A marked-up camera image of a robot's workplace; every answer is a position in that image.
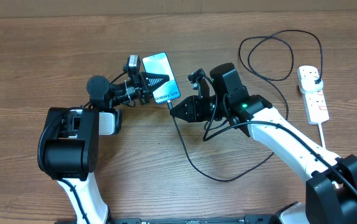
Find Samsung Galaxy smartphone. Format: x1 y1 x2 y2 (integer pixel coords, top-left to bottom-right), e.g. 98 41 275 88
142 52 180 104

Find black USB charging cable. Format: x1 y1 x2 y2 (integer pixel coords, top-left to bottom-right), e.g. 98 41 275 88
167 29 324 182

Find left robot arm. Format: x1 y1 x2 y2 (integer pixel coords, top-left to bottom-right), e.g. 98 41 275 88
37 72 170 223

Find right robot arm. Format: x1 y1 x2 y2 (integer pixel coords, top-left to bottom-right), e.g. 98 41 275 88
169 63 357 223

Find white charger plug adapter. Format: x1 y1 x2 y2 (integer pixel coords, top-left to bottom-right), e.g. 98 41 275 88
299 77 324 94

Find white power strip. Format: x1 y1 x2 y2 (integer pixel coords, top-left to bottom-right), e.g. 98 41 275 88
297 65 330 124

